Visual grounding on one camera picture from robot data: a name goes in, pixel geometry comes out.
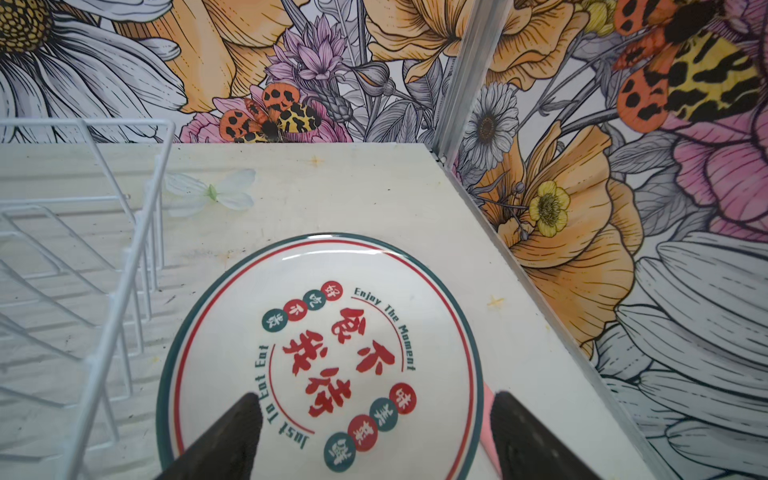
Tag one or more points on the white wire dish rack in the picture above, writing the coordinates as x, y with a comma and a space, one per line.
82, 250

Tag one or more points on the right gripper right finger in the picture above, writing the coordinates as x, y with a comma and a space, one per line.
526, 448

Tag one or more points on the white plate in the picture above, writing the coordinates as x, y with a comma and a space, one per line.
362, 362

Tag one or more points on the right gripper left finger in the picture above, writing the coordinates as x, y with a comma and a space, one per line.
227, 450

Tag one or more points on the pink flat object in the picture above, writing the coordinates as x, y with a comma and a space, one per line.
486, 436

